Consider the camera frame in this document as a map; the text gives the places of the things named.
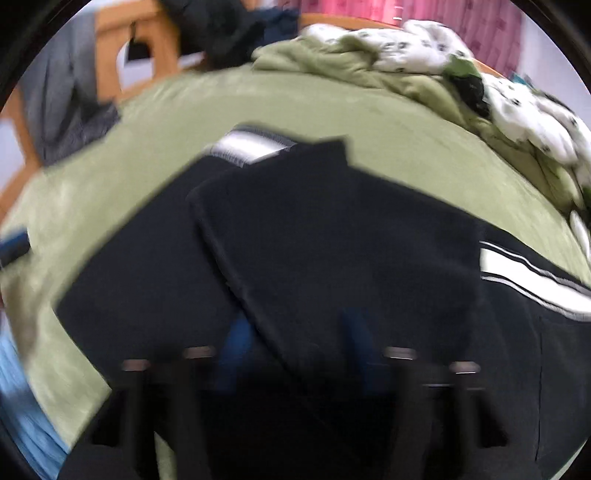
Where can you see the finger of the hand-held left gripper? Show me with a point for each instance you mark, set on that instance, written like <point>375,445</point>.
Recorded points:
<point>14,249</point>

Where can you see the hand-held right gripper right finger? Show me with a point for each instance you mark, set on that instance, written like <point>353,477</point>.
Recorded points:
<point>355,341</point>

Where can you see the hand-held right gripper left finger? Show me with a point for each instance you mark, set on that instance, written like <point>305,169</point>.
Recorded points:
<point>238,350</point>

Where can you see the black pants with white stripe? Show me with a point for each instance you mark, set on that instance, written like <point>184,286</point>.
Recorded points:
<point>323,230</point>

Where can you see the grey jeans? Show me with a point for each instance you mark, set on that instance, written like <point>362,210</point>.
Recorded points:
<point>60,101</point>

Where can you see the green fleece bed sheet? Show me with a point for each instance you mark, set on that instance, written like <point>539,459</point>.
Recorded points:
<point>161,138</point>

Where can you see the black hanging pouch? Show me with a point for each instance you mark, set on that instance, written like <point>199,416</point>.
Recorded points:
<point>137,48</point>

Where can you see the white floral quilt green lining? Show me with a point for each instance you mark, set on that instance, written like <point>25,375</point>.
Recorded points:
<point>415,50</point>

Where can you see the black jacket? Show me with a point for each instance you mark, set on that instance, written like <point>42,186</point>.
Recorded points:
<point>212,23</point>

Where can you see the teal item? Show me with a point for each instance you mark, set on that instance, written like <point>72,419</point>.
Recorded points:
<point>521,79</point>

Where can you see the navy blue garment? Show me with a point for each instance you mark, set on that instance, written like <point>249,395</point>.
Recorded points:
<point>279,25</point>

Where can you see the wooden bed frame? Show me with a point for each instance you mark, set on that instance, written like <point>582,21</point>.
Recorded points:
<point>111,27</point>

